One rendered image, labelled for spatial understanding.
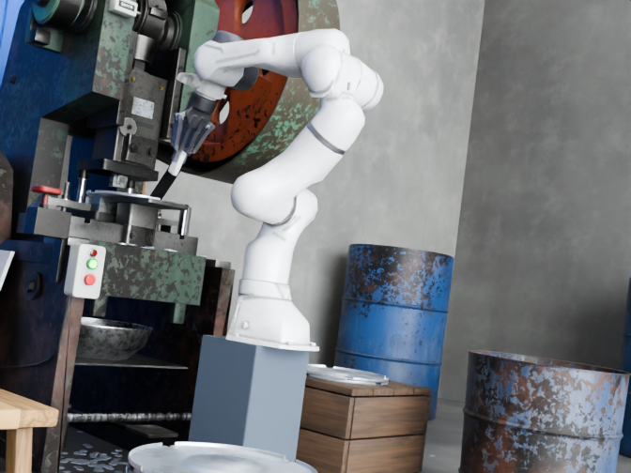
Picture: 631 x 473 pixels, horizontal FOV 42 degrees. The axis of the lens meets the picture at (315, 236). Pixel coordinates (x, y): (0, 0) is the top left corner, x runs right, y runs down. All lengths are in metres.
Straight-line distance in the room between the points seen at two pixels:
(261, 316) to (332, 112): 0.48
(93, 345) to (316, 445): 0.70
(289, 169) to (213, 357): 0.46
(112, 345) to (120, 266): 0.25
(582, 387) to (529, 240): 3.34
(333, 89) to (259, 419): 0.75
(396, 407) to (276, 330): 0.59
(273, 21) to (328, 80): 0.95
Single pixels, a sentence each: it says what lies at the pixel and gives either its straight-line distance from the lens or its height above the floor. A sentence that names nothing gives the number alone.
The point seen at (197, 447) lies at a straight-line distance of 1.43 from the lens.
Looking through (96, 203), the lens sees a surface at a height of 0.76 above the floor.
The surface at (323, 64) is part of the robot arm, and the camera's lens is 1.83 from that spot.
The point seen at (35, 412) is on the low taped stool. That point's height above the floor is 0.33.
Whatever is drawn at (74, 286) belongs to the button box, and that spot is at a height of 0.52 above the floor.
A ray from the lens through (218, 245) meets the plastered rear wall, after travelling 4.25.
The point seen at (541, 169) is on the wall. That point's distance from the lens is 5.45.
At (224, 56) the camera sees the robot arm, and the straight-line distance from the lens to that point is 2.09.
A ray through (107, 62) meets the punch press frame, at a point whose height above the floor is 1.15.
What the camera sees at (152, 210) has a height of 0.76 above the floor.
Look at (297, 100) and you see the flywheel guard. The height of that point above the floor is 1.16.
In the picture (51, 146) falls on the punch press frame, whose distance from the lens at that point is 2.68.
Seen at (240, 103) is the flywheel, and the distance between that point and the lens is 2.78.
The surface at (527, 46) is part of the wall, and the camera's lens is 5.77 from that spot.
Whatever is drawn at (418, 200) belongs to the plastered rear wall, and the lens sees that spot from 5.38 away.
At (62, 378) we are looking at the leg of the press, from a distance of 2.22.
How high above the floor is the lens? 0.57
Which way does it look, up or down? 4 degrees up
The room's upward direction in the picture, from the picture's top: 7 degrees clockwise
